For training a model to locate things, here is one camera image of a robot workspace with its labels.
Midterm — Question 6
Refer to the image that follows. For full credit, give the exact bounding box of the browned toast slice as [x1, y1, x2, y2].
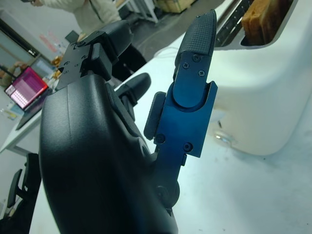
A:
[241, 0, 288, 46]

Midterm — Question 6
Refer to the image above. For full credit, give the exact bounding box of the white metal desk frame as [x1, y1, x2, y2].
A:
[119, 0, 159, 24]

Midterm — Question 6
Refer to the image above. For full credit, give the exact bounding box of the white two-slot toaster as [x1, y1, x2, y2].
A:
[156, 0, 312, 156]

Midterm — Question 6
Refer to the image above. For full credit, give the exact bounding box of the person in black trousers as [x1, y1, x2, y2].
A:
[30, 0, 147, 81]

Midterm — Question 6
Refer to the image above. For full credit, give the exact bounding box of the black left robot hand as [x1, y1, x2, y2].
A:
[39, 8, 219, 234]

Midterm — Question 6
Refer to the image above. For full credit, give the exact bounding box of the open laptop pink screen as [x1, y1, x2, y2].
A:
[4, 66, 53, 113]

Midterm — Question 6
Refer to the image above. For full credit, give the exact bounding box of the black office chair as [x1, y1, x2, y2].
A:
[6, 152, 42, 234]

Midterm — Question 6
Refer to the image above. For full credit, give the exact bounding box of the white laptop table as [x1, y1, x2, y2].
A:
[0, 97, 49, 155]

